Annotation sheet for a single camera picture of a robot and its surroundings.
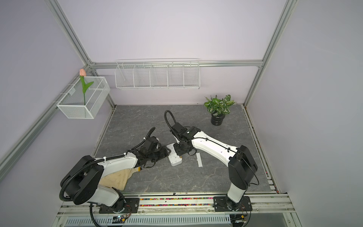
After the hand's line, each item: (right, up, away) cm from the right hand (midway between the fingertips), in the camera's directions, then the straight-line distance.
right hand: (180, 149), depth 83 cm
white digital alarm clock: (-3, -7, +4) cm, 8 cm away
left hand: (-8, -4, +6) cm, 11 cm away
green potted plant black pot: (+24, +25, +4) cm, 35 cm away
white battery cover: (+12, -8, +7) cm, 16 cm away
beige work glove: (-36, -17, -2) cm, 40 cm away
